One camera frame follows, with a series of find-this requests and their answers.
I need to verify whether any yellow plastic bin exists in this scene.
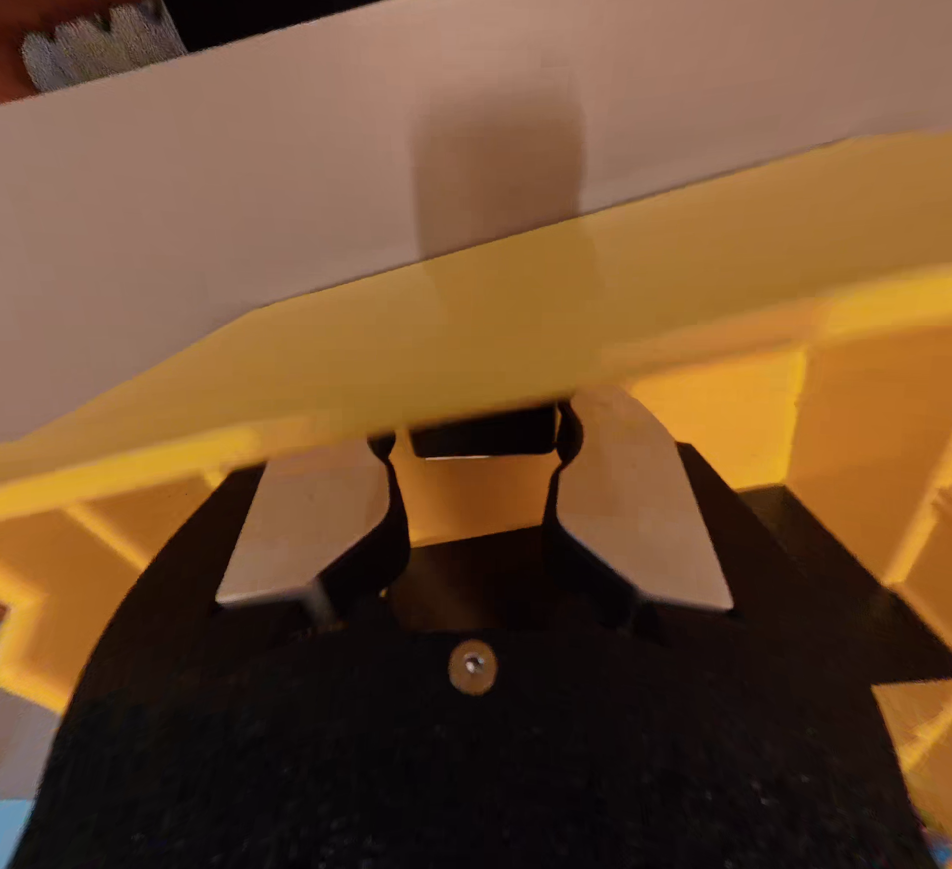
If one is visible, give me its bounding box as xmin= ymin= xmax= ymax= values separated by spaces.
xmin=0 ymin=131 xmax=952 ymax=821

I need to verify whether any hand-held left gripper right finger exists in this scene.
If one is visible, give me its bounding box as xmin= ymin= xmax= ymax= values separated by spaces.
xmin=543 ymin=387 xmax=736 ymax=619

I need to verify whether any black network splitter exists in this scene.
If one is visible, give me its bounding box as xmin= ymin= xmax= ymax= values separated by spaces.
xmin=408 ymin=404 xmax=560 ymax=459

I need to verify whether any grey knit shoe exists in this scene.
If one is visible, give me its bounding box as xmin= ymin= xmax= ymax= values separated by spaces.
xmin=21 ymin=0 xmax=188 ymax=94

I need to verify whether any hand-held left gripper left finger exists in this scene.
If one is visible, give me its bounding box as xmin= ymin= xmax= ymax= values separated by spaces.
xmin=214 ymin=436 xmax=412 ymax=610

